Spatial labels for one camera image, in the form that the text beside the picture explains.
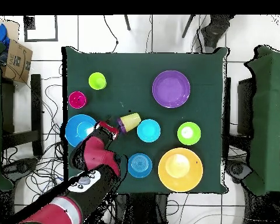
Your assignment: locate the blue bag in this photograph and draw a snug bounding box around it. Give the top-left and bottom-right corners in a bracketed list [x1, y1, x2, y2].
[0, 23, 11, 48]

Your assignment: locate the wide purple bowl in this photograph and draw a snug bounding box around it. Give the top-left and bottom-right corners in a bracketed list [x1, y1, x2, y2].
[152, 70, 191, 109]

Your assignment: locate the small green ribbed bowl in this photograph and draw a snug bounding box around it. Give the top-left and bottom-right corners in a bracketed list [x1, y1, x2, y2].
[176, 121, 202, 146]

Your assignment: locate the large orange bowl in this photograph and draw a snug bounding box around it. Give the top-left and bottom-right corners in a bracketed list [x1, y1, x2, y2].
[157, 147, 204, 193]

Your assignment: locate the red cup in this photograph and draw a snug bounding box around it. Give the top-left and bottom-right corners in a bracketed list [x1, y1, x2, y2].
[68, 90, 88, 110]

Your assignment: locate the plain cardboard box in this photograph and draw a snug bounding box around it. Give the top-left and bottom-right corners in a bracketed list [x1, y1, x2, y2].
[0, 18, 20, 43]

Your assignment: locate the black tripod stand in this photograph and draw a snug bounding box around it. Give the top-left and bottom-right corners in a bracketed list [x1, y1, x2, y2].
[181, 14, 236, 54]

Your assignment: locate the black pedestal foot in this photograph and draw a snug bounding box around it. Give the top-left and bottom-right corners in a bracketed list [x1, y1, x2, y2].
[225, 158, 253, 184]
[2, 157, 39, 183]

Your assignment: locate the lime green cup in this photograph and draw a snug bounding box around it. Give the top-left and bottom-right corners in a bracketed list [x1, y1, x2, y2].
[87, 71, 107, 91]

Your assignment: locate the printed cardboard box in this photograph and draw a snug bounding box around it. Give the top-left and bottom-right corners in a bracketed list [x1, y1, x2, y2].
[2, 39, 34, 84]

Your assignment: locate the medium blue bowl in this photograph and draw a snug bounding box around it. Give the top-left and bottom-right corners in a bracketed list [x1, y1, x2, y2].
[127, 152, 153, 179]

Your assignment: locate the yellow cup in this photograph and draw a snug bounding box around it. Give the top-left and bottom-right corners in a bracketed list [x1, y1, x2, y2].
[119, 112, 142, 133]

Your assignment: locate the black bench frame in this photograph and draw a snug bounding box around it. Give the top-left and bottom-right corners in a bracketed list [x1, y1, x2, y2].
[1, 73, 44, 157]

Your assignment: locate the black square floor frame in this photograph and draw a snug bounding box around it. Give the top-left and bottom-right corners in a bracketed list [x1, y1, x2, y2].
[23, 15, 59, 43]

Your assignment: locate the large blue bowl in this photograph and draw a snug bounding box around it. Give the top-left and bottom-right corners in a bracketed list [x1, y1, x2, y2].
[65, 114, 98, 148]

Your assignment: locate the small light blue ribbed bowl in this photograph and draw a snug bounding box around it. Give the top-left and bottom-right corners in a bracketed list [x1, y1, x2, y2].
[136, 118, 162, 144]

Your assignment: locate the dark green table cloth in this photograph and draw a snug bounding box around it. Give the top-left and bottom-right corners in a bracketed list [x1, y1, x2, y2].
[61, 46, 229, 194]

